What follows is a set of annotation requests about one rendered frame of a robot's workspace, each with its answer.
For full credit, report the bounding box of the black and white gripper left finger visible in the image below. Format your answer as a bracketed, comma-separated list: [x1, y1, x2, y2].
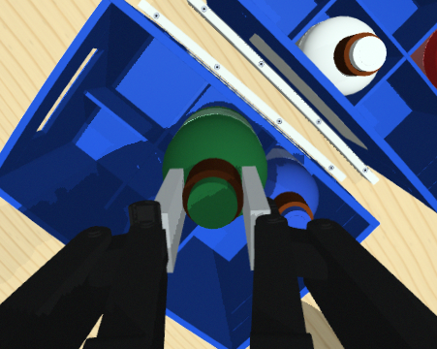
[0, 169, 186, 349]

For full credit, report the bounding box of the dark blue bottle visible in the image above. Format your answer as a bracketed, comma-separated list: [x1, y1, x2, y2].
[264, 145, 319, 229]

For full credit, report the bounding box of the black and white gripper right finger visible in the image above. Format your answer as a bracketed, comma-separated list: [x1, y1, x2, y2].
[241, 166, 437, 349]

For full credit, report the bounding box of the blue crate with dividers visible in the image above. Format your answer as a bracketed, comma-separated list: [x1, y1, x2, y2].
[0, 0, 381, 349]
[206, 0, 437, 213]

